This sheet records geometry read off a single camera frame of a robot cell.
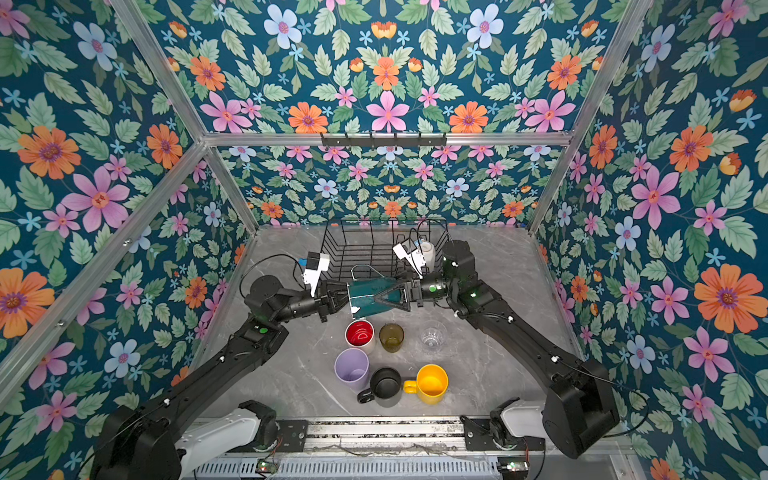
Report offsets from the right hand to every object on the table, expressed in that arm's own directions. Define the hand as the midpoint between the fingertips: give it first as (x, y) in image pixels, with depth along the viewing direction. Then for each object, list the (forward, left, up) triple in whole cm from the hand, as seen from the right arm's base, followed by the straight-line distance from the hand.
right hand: (382, 293), depth 65 cm
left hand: (0, +5, +1) cm, 5 cm away
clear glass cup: (+4, -13, -30) cm, 33 cm away
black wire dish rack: (+39, +11, -28) cm, 49 cm away
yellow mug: (-10, -12, -31) cm, 35 cm away
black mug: (-11, +1, -31) cm, 33 cm away
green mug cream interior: (-3, +3, +4) cm, 6 cm away
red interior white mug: (+4, +9, -28) cm, 29 cm away
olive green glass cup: (+3, -1, -28) cm, 29 cm away
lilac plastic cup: (-7, +10, -27) cm, 30 cm away
